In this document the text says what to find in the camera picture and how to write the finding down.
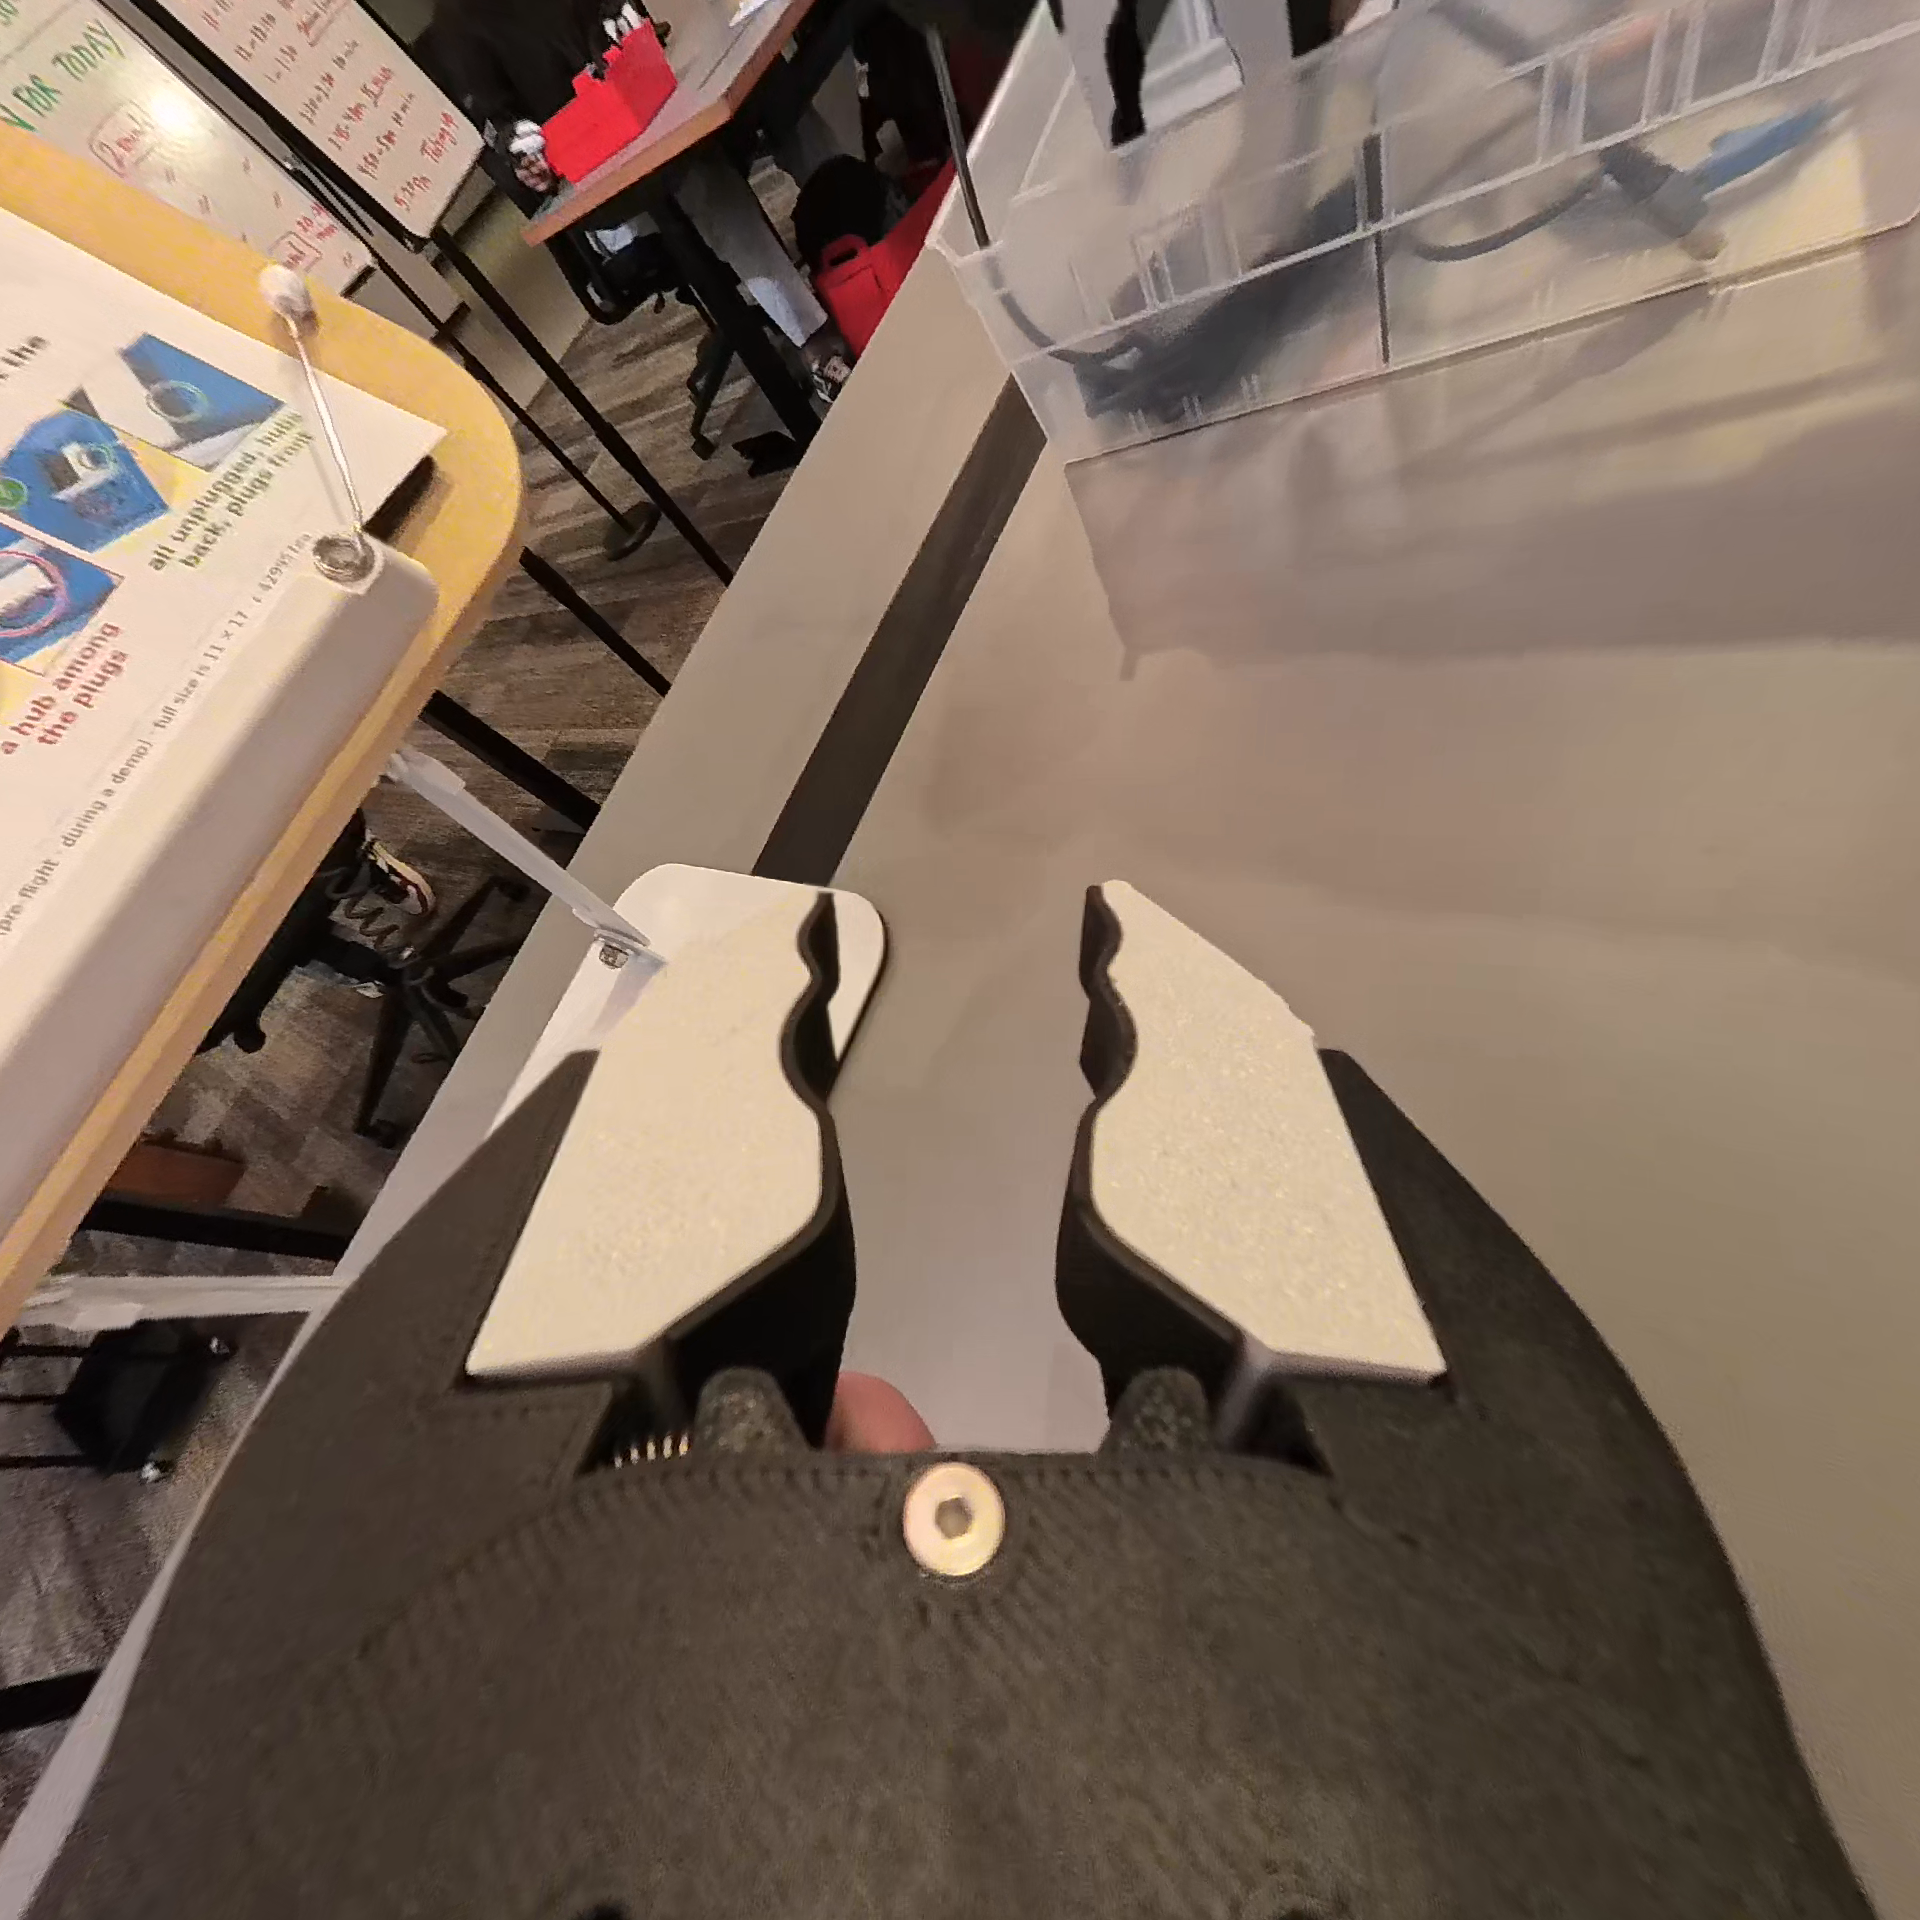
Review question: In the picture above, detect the clear plastic storage bin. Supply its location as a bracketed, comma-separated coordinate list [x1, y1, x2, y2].
[930, 0, 1920, 458]

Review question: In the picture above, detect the small handwritten whiteboard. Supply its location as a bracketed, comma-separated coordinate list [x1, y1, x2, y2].
[0, 0, 380, 292]
[167, 0, 484, 242]

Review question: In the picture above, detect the red bag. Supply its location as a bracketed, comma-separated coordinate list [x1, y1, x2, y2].
[813, 167, 965, 358]

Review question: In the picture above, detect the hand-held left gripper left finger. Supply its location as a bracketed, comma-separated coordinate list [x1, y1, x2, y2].
[466, 890, 856, 1396]

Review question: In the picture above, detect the long wooden workbench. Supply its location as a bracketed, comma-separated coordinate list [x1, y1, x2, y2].
[525, 0, 818, 250]

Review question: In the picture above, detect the red plastic bin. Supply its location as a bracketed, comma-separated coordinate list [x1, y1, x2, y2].
[537, 22, 682, 186]

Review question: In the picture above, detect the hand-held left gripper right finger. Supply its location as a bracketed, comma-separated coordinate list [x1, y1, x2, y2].
[1055, 880, 1450, 1406]

